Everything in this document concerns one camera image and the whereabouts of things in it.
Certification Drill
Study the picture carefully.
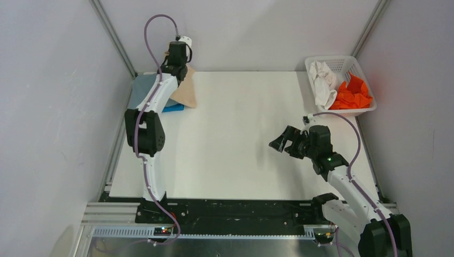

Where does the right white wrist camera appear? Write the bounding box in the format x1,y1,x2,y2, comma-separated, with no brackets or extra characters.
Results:
302,114,316,133

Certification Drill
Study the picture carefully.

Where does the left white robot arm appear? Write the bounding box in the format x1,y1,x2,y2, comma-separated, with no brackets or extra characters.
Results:
124,39,192,223

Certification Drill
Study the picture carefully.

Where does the folded blue t-shirt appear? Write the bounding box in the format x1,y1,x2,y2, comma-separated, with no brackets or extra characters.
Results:
162,103,185,112

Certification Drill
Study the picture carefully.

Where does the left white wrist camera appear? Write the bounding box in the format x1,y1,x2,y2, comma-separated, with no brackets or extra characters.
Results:
179,36,192,48

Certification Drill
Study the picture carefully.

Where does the folded grey t-shirt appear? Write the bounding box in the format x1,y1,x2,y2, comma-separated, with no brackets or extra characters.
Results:
127,73,177,109

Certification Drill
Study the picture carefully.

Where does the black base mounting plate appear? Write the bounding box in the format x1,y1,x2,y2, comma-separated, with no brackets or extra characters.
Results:
135,198,330,236

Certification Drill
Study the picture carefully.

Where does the orange crumpled t-shirt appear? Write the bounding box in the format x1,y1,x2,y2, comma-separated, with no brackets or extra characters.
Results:
329,71,373,110

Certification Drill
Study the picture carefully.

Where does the corner aluminium post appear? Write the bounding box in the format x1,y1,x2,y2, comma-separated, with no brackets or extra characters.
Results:
351,0,391,58
89,0,138,79

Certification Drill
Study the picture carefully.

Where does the white plastic laundry basket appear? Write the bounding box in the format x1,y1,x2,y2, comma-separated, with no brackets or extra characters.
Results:
305,55,377,116

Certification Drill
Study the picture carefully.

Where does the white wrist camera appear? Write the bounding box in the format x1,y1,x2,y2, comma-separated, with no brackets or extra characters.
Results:
302,114,316,133
179,36,192,48

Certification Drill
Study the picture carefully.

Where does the aluminium frame rail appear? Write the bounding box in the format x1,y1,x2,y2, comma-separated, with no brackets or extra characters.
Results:
72,202,414,257

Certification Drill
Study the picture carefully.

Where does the right controller board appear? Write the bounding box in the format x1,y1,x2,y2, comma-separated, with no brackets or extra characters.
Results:
314,232,335,245

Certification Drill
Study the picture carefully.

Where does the controller board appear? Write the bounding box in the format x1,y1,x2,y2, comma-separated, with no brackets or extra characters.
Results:
314,232,335,245
153,226,173,237

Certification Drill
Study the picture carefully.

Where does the white crumpled t-shirt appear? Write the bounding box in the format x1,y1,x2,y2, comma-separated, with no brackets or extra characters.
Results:
308,61,337,109

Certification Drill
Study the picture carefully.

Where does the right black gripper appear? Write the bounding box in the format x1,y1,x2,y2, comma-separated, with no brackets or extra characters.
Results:
269,125,317,160

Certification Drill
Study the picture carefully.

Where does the beige t-shirt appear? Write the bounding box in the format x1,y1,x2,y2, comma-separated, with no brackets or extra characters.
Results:
166,64,197,108

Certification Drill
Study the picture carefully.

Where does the right corner aluminium post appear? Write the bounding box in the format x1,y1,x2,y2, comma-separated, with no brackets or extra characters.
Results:
351,0,391,58

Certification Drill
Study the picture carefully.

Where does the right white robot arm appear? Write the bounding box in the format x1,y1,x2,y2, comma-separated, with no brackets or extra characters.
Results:
269,125,413,256

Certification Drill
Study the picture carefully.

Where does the left controller board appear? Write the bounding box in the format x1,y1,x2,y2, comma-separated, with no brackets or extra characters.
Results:
153,226,173,237

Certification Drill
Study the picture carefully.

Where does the left corner aluminium post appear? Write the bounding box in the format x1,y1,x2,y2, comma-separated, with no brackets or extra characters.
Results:
89,0,138,79

